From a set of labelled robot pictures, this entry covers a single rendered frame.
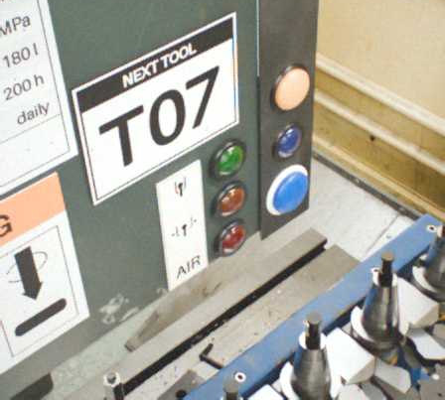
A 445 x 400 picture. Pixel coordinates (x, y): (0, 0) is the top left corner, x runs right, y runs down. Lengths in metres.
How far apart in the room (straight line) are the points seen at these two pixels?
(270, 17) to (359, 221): 1.20
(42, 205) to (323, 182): 1.32
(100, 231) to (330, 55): 1.16
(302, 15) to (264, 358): 0.52
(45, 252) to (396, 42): 1.09
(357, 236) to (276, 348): 0.73
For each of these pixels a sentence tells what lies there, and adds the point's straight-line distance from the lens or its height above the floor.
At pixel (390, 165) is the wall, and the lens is 1.58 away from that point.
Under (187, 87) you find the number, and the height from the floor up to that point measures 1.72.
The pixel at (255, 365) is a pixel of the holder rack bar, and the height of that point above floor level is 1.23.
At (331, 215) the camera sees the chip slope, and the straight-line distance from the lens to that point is 1.64.
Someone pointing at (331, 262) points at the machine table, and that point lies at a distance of 1.44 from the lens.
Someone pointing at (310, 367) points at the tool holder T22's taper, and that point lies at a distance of 0.84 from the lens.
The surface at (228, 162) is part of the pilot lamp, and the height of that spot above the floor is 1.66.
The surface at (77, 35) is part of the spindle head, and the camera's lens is 0.36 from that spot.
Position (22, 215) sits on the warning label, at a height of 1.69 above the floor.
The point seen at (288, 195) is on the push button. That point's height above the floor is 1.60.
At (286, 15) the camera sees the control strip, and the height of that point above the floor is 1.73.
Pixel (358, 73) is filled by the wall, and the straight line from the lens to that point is 1.52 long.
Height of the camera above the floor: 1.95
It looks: 41 degrees down
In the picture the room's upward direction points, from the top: 3 degrees counter-clockwise
